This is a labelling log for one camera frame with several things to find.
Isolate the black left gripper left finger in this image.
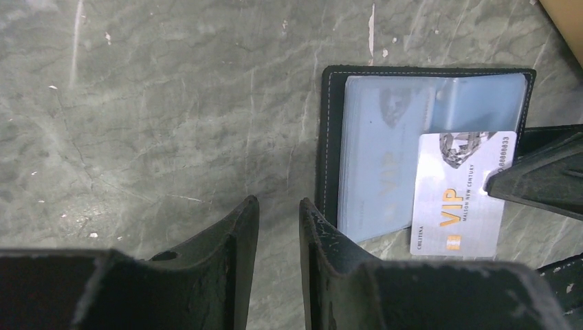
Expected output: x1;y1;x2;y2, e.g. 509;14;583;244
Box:
1;195;260;329

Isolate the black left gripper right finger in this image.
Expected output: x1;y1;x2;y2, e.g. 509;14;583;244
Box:
299;199;571;329

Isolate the black leather card holder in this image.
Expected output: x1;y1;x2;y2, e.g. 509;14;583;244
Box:
315;65;582;256

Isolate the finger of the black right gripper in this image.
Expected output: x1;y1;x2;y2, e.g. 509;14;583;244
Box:
485;132;582;221

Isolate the orange oval tray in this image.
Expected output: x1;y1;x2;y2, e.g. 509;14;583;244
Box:
538;0;582;70

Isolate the white VIP card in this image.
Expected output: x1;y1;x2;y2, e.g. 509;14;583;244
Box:
338;77;435;242

